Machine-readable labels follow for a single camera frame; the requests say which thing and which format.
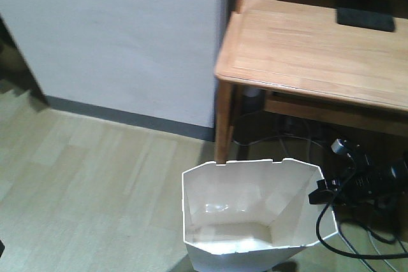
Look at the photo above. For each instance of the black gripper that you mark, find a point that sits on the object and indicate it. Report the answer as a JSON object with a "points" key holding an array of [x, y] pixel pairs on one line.
{"points": [[362, 183]]}

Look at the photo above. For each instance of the white plastic trash bin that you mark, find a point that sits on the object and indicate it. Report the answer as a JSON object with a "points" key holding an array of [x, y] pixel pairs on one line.
{"points": [[251, 215]]}

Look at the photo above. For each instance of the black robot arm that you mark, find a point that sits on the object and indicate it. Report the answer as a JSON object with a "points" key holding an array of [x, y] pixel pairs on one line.
{"points": [[396, 180]]}

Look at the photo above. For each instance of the wooden desk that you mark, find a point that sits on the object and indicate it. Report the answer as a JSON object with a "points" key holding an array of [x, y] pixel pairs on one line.
{"points": [[312, 67]]}

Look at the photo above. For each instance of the black monitor stand base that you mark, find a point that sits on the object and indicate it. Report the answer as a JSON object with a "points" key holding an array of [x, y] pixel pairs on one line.
{"points": [[365, 19]]}

